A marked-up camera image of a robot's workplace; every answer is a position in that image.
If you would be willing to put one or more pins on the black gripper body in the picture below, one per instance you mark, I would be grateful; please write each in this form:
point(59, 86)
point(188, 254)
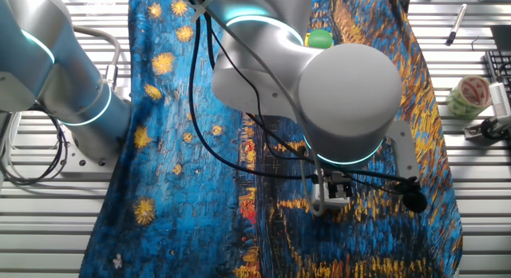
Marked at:
point(339, 176)

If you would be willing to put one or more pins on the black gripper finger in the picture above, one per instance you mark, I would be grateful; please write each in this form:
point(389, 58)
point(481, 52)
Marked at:
point(333, 191)

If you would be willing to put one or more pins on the white box small green button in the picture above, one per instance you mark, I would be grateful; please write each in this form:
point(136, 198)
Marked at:
point(319, 200)

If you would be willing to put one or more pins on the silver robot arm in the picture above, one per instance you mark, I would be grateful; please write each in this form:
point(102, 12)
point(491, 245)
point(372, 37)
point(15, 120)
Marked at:
point(347, 94)

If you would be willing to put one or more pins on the yellow box large green button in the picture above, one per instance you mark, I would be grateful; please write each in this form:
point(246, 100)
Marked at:
point(319, 38)

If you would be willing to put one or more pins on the clear tape roll red print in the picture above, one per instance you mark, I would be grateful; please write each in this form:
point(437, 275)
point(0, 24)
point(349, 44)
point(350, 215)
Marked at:
point(459, 104)

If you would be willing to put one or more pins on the starry night painted cloth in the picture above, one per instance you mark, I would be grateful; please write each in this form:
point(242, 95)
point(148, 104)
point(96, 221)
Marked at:
point(179, 190)

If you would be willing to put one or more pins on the small black hex key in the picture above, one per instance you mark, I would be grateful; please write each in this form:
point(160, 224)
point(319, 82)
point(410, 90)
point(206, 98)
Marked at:
point(474, 42)

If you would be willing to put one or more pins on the black keyboard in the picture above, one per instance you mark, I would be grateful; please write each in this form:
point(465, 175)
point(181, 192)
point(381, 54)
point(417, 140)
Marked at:
point(497, 66)

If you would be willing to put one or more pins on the silver black pen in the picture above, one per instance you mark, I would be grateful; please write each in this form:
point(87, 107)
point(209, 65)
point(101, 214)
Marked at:
point(457, 22)

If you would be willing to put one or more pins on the black flat device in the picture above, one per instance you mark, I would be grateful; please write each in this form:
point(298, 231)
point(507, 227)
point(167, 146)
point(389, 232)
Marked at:
point(501, 37)

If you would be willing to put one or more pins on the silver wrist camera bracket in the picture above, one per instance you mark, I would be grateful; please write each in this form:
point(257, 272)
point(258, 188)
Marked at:
point(405, 150)

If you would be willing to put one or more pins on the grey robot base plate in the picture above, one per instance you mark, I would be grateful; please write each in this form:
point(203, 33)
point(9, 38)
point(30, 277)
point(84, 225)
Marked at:
point(80, 166)

